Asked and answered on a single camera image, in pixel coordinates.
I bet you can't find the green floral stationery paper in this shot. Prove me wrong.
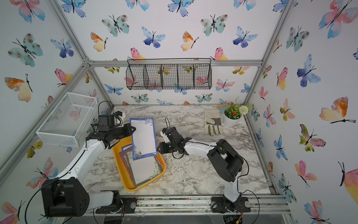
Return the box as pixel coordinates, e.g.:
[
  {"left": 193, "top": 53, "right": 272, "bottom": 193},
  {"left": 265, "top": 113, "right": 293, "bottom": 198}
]
[{"left": 124, "top": 150, "right": 163, "bottom": 188}]

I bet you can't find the yellow plastic storage tray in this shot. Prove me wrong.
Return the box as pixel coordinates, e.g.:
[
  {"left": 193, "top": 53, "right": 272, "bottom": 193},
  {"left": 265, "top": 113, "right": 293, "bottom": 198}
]
[{"left": 112, "top": 137, "right": 167, "bottom": 192}]

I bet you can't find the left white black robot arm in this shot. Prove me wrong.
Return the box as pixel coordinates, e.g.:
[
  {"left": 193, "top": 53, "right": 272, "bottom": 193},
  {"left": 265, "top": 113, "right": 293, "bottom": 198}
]
[{"left": 39, "top": 111, "right": 136, "bottom": 217}]

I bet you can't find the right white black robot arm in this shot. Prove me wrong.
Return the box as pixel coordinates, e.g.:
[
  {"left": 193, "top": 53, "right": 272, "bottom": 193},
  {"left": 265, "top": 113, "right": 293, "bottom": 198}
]
[{"left": 157, "top": 127, "right": 251, "bottom": 214}]

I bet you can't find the stack of stationery papers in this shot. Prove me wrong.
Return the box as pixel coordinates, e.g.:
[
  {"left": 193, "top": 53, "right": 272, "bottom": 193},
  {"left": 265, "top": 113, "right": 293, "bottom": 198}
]
[{"left": 118, "top": 144, "right": 166, "bottom": 191}]

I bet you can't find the beige green gardening glove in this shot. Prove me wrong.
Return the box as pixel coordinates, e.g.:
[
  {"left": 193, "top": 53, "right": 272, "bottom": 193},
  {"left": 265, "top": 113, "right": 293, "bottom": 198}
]
[{"left": 204, "top": 110, "right": 223, "bottom": 136}]

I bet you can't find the white potted flower plant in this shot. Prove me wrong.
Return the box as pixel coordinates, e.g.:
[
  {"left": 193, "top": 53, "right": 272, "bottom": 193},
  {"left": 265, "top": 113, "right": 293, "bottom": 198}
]
[{"left": 223, "top": 102, "right": 253, "bottom": 127}]

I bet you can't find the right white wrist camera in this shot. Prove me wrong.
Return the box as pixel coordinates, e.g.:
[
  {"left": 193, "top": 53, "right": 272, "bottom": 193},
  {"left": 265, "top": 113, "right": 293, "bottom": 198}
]
[{"left": 160, "top": 128, "right": 171, "bottom": 143}]

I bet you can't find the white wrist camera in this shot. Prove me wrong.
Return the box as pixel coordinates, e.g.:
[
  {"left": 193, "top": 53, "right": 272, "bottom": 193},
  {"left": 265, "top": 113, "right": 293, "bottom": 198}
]
[
  {"left": 160, "top": 128, "right": 171, "bottom": 143},
  {"left": 113, "top": 111, "right": 125, "bottom": 121}
]

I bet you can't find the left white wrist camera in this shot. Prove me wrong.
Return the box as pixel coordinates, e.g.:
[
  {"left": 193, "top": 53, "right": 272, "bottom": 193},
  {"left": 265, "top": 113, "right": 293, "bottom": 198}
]
[{"left": 113, "top": 111, "right": 125, "bottom": 121}]

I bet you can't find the white mesh wall basket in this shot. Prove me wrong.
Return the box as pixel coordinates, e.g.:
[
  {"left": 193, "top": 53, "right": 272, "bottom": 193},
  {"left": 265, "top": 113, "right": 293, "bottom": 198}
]
[{"left": 36, "top": 92, "right": 98, "bottom": 147}]

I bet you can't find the black wire wall basket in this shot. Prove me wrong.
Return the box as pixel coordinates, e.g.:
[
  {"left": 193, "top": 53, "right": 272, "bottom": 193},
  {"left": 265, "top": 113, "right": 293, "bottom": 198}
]
[{"left": 125, "top": 58, "right": 212, "bottom": 90}]

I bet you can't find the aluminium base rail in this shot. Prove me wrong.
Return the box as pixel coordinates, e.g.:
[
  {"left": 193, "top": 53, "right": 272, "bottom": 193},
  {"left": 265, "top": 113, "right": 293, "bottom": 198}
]
[{"left": 120, "top": 194, "right": 291, "bottom": 216}]

